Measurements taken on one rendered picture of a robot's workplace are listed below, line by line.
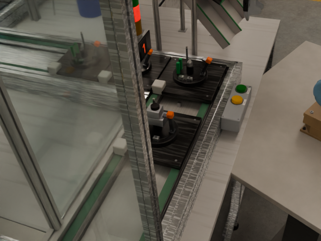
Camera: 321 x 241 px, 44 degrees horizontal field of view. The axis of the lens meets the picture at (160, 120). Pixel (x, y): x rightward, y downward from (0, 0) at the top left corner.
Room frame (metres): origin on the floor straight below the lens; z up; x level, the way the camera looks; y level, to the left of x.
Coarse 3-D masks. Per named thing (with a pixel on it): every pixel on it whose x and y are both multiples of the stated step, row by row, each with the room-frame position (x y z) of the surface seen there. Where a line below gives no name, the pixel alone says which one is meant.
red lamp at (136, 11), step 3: (138, 6) 1.15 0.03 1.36; (135, 9) 1.14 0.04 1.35; (138, 9) 1.15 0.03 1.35; (135, 12) 1.14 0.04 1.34; (138, 12) 1.14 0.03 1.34; (135, 15) 1.14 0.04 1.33; (138, 15) 1.14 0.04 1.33; (135, 18) 1.14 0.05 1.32; (138, 18) 1.14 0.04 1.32; (135, 21) 1.14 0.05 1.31
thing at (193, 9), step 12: (156, 0) 1.54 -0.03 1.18; (180, 0) 1.84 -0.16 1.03; (192, 0) 1.47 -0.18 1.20; (156, 12) 1.54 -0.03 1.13; (180, 12) 1.84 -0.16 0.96; (192, 12) 1.47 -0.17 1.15; (156, 24) 1.55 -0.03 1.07; (180, 24) 1.84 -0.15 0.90; (192, 24) 1.47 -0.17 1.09; (156, 36) 1.54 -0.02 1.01; (192, 36) 1.47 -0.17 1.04; (192, 48) 1.47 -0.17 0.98
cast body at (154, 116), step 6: (150, 108) 0.97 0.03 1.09; (156, 108) 0.96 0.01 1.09; (162, 108) 0.98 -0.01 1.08; (150, 114) 0.96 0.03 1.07; (156, 114) 0.95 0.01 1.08; (162, 114) 0.97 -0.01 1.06; (150, 120) 0.96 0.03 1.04; (156, 120) 0.95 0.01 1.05; (162, 120) 0.94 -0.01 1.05; (162, 126) 0.94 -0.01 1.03
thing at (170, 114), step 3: (168, 111) 0.96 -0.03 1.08; (171, 111) 0.96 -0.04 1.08; (165, 114) 0.96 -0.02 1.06; (168, 114) 0.95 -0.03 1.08; (171, 114) 0.94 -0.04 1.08; (162, 117) 0.96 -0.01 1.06; (165, 117) 0.95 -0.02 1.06; (168, 117) 0.95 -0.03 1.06; (171, 117) 0.94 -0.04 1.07; (171, 120) 0.95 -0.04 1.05; (171, 123) 0.94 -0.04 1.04; (171, 126) 0.94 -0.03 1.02; (171, 129) 0.95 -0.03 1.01
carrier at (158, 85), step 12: (180, 60) 1.30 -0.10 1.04; (192, 60) 1.39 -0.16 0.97; (168, 72) 1.32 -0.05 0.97; (180, 72) 1.29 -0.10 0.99; (192, 72) 1.27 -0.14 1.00; (204, 72) 1.26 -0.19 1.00; (216, 72) 1.29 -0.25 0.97; (156, 84) 1.23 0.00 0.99; (168, 84) 1.24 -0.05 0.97; (180, 84) 1.23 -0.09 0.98; (192, 84) 1.21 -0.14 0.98; (204, 84) 1.22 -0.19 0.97; (216, 84) 1.21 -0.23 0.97; (168, 96) 1.19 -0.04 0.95; (180, 96) 1.17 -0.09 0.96; (192, 96) 1.15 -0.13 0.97; (204, 96) 1.15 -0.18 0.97
